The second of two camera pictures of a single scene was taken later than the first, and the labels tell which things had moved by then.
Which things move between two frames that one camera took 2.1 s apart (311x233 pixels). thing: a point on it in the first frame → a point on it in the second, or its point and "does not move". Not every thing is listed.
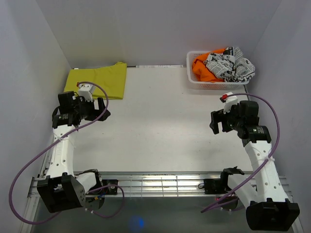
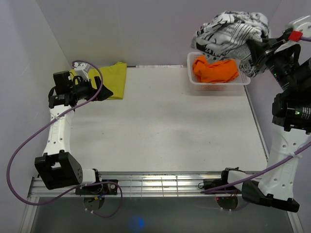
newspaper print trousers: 230,65 → 226,37
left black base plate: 110,190 does not move
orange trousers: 201,70 does not move
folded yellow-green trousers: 112,78 does not move
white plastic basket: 196,82 does not move
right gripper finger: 216,116 → 256,48
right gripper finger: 215,126 → 258,65
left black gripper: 80,100 → 93,91
